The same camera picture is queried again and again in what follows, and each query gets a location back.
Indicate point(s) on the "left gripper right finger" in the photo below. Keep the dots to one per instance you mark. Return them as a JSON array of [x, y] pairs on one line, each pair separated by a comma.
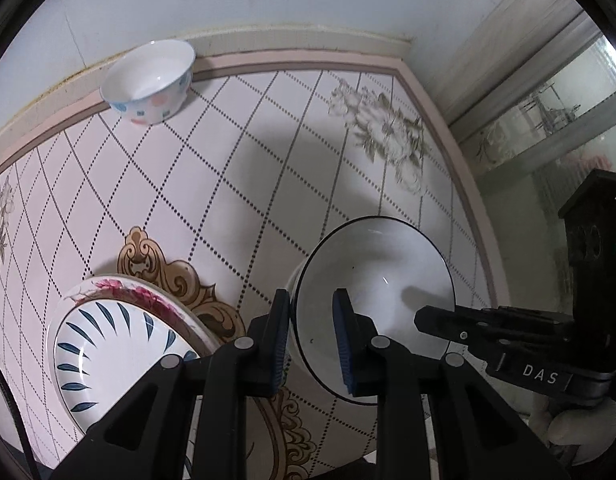
[[354, 334]]

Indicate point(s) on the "glass sliding door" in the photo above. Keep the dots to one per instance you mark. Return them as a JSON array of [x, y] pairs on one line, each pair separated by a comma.
[[530, 142]]

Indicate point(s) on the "white polka-dot bowl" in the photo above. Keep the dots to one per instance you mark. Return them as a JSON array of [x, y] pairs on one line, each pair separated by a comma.
[[149, 84]]

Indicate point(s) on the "white pink-blossom plate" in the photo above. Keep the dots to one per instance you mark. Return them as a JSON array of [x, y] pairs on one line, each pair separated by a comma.
[[135, 291]]

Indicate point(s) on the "white gloved right hand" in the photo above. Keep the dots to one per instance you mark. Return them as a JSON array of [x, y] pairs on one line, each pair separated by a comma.
[[591, 431]]

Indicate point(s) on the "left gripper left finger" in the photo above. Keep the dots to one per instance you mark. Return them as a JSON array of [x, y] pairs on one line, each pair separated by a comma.
[[269, 334]]

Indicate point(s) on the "white black-rimmed bowl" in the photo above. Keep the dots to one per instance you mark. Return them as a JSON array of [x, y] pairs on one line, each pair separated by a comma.
[[390, 270]]

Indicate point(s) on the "white blue-leaf plate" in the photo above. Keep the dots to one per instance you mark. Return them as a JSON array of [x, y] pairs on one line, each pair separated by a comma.
[[101, 349]]

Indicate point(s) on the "patterned pink tablecloth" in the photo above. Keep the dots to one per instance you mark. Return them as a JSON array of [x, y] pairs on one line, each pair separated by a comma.
[[219, 204]]

